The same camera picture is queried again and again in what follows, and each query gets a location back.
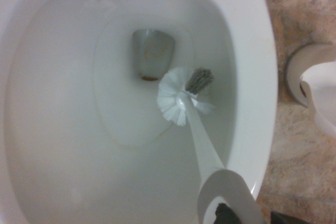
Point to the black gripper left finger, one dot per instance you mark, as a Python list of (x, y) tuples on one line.
[(227, 214)]

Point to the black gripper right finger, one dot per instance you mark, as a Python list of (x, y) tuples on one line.
[(279, 218)]

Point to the white toilet brush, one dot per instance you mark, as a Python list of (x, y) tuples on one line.
[(202, 140)]

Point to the white toilet brush holder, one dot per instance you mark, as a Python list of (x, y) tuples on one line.
[(323, 90)]

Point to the white toilet bowl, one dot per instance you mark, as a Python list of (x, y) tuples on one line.
[(65, 103)]

